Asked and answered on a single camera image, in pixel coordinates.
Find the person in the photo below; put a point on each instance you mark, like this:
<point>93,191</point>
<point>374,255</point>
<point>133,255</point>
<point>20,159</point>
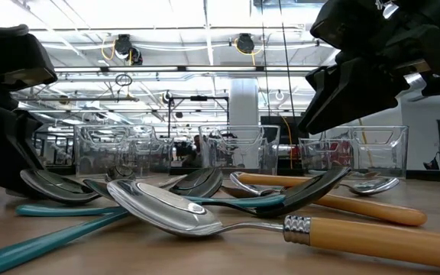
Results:
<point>194,153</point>

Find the black wall panel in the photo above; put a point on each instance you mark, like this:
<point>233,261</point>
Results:
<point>292,130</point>

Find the white pillar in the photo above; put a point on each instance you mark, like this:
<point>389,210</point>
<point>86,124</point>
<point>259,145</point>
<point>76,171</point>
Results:
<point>243,103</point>

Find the long ceiling light strip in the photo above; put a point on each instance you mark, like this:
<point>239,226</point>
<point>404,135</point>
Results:
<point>147,69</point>

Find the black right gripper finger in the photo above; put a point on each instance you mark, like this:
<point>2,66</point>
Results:
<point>321,78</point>
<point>357,95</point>

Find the clear plastic bin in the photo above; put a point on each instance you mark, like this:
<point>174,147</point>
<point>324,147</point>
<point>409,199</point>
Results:
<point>101,153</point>
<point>239,153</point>
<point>380,153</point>

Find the black gantry frame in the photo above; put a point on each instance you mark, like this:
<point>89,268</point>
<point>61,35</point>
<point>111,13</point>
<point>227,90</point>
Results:
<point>199,98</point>

